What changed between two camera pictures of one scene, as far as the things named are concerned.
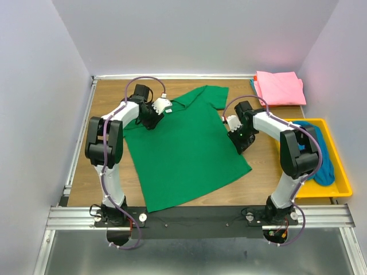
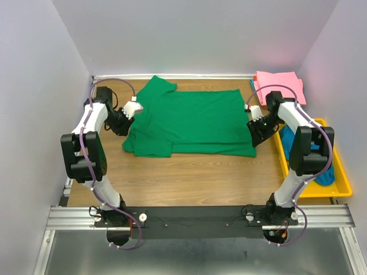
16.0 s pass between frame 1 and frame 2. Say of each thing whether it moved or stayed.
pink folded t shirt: stayed
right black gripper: moved
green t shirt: moved
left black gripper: moved
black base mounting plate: stayed
